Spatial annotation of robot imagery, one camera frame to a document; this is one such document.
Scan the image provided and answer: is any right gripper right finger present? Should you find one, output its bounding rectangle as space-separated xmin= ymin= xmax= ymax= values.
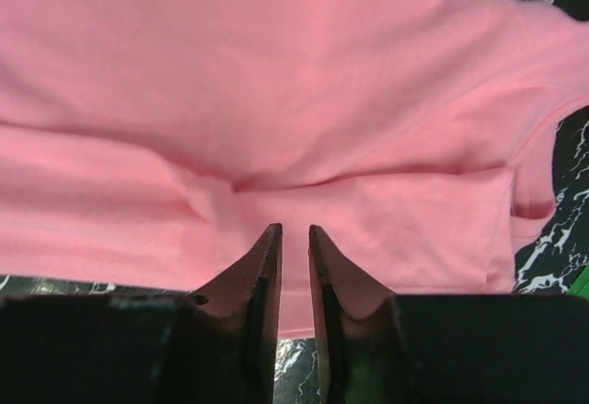
xmin=308 ymin=225 xmax=414 ymax=403

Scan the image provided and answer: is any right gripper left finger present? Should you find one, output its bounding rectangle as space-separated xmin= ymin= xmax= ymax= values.
xmin=156 ymin=224 xmax=283 ymax=403

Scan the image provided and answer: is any light pink t-shirt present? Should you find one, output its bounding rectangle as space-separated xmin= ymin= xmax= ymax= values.
xmin=1 ymin=0 xmax=588 ymax=338

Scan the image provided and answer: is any green cutting mat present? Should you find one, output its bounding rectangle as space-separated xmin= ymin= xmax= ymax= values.
xmin=567 ymin=266 xmax=589 ymax=300

